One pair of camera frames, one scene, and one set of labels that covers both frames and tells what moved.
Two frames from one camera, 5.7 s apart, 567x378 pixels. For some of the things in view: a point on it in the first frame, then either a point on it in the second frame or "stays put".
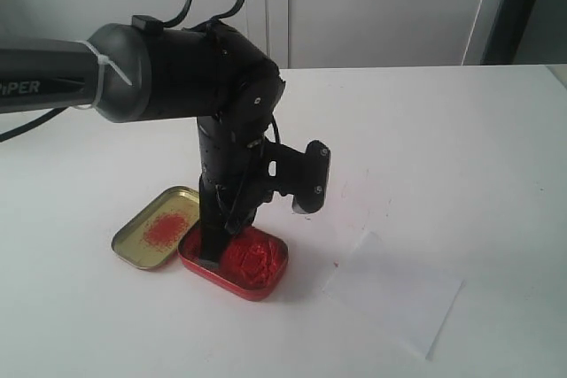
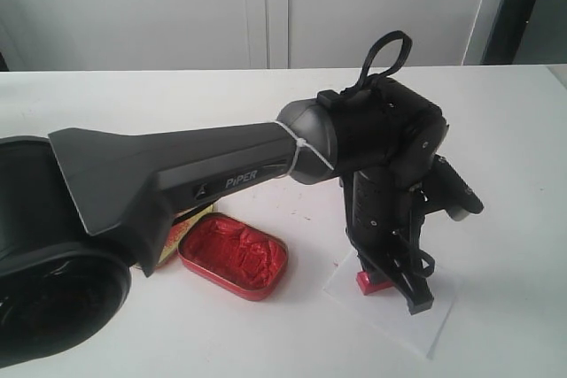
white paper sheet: (400, 294) stays put
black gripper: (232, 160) -> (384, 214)
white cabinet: (305, 10) stays put
